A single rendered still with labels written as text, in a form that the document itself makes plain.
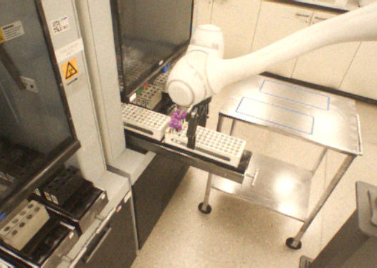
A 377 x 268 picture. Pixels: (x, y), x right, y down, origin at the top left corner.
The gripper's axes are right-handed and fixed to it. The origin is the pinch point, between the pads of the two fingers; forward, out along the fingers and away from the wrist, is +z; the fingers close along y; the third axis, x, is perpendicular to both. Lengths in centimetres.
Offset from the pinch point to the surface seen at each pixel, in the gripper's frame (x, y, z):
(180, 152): 3.7, -5.8, 5.5
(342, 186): -90, 93, 86
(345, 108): -57, 58, 4
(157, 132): 14.4, -4.9, 0.3
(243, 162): -19.7, -1.3, 4.2
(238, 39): 37, 229, 47
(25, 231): 26, -57, 0
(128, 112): 30.7, 0.5, -0.1
